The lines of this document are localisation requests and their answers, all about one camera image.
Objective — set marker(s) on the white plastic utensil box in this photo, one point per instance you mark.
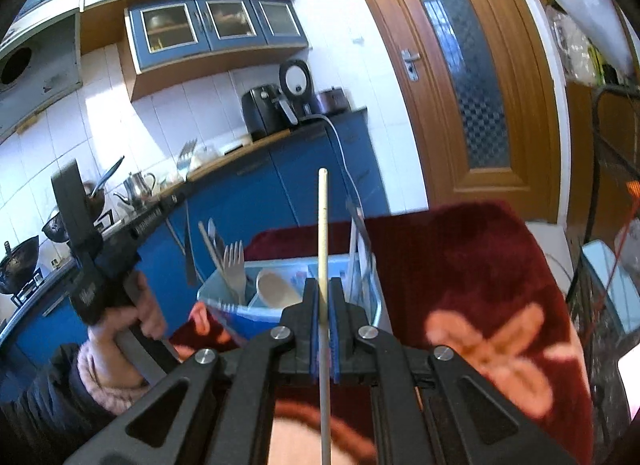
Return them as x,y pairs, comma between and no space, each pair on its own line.
295,272

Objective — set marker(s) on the dark red floral blanket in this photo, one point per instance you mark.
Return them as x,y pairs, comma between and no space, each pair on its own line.
450,270

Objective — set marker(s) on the glass door wall cabinet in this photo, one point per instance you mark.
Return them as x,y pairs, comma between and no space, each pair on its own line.
210,30

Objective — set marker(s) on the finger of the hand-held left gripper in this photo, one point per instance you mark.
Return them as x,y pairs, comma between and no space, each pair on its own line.
150,220

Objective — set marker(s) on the person's left hand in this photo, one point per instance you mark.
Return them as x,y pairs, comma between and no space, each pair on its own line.
107,350

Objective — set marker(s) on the metal kettle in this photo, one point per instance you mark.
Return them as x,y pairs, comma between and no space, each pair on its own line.
136,187

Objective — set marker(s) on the light blue metal box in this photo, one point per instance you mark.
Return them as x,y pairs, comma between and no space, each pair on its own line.
602,280

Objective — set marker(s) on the blue pink cardboard label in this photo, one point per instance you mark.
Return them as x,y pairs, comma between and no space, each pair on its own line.
240,320

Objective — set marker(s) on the black air fryer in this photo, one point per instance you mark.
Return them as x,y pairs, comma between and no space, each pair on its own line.
262,112

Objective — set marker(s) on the smartphone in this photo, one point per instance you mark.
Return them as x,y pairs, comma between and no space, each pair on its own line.
631,380

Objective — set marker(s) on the black white rice cooker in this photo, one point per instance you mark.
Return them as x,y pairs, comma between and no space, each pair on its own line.
297,82

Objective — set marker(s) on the clear plastic bag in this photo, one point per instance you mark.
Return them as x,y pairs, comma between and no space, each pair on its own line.
585,0

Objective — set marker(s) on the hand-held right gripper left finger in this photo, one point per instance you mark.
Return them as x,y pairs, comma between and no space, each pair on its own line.
312,340

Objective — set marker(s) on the person's left forearm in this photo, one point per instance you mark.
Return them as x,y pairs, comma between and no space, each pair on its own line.
50,395

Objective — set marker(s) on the grey range hood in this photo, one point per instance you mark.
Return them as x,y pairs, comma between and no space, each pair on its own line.
35,70

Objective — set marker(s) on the black cooking pot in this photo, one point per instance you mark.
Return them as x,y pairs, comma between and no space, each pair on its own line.
75,215

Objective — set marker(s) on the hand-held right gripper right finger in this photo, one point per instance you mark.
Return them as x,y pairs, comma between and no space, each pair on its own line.
336,340

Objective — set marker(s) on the wooden door with glass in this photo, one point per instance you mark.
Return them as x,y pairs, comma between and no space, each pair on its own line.
460,80

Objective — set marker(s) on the dark slow cooker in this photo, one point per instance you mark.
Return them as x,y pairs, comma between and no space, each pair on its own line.
332,101

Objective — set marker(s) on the black wok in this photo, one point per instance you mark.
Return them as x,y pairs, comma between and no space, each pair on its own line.
17,265

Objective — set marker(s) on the steel fork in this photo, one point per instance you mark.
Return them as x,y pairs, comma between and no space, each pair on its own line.
234,270

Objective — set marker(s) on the beige plastic spoon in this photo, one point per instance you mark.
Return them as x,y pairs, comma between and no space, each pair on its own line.
275,290

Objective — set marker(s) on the blue kitchen base cabinets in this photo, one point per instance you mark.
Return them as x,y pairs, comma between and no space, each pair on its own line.
280,175

